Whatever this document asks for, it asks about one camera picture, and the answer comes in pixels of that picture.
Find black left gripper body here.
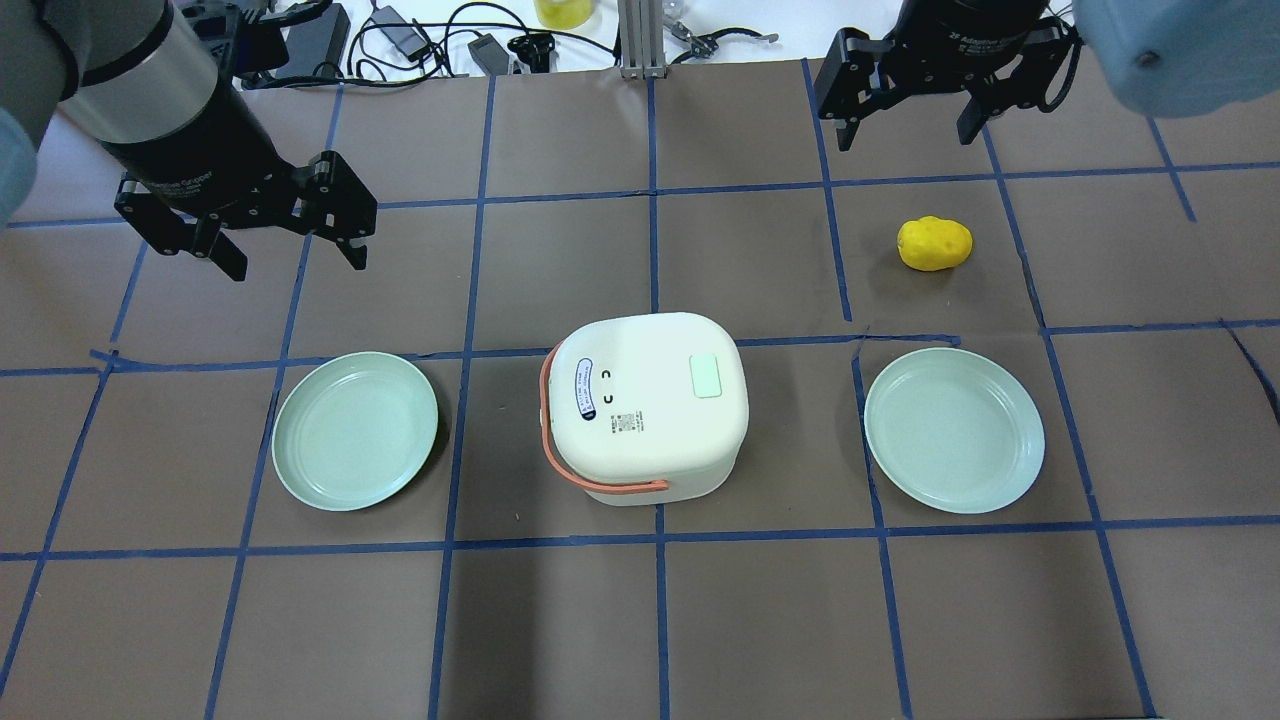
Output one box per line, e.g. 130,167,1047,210
100,78,293,217

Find white rice cooker orange handle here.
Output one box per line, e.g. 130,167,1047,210
538,313,750,507

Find black power adapter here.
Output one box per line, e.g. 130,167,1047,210
370,4,430,61

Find black cable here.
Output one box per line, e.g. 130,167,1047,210
346,3,621,86

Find right green plate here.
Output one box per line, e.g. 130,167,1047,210
864,347,1046,515

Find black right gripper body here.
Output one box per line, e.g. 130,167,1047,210
884,1,1048,99

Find aluminium frame post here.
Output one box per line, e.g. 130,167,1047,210
617,0,668,79

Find green plate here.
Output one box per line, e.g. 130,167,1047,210
270,352,440,512
864,347,1046,515

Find yellow lemon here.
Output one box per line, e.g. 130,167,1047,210
896,215,975,272

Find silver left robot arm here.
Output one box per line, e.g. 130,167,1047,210
3,1,378,281

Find left green plate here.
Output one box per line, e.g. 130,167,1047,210
270,352,440,512

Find yellow cup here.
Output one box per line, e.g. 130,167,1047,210
532,0,595,31

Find black metal clamp tool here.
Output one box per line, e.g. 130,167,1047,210
663,18,780,65

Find light blue right robot arm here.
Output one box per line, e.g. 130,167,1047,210
813,1,1279,151

